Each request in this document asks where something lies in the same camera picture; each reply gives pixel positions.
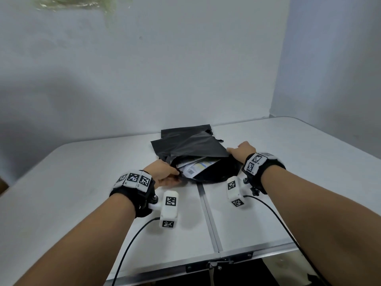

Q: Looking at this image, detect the person's left hand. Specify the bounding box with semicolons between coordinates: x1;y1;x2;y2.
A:
142;160;183;190

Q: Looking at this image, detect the person's right hand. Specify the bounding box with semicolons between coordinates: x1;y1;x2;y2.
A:
226;141;257;164

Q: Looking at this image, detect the black plastic bag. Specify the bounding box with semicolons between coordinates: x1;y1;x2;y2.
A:
150;124;243;185

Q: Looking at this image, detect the person's right forearm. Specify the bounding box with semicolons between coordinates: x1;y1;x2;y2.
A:
260;167;381;286

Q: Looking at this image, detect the person's left forearm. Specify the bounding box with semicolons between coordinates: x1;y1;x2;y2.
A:
13;193;137;286

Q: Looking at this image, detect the black right wristband with markers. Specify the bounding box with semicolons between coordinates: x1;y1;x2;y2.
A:
241;152;286;195

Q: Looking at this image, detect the black wristband with markers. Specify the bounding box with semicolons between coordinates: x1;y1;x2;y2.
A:
109;170;156;218
241;152;286;195

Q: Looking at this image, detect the white labelled parcel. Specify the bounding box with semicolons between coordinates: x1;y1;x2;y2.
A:
176;158;221;179

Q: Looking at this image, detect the black left wristband with markers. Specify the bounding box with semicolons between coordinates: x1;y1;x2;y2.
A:
109;170;156;218

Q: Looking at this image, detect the metal table latch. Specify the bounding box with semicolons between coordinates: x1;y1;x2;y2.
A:
186;252;253;273

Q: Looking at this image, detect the greenish plastic sheet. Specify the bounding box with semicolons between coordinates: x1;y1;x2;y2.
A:
32;0;133;15

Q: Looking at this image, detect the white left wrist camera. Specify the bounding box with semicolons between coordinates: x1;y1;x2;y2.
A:
148;190;180;229

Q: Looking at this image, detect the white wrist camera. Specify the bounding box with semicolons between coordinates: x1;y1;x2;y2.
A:
148;190;180;229
226;176;249;208

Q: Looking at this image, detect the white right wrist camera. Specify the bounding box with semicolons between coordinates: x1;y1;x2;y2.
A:
226;176;249;208

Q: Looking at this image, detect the black left camera cable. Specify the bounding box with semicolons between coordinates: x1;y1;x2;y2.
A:
112;217;161;286

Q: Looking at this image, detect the black camera cable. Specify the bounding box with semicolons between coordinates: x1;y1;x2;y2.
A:
243;195;328;286
112;217;161;286

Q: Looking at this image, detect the black right camera cable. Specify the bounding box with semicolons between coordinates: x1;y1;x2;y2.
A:
243;195;328;286

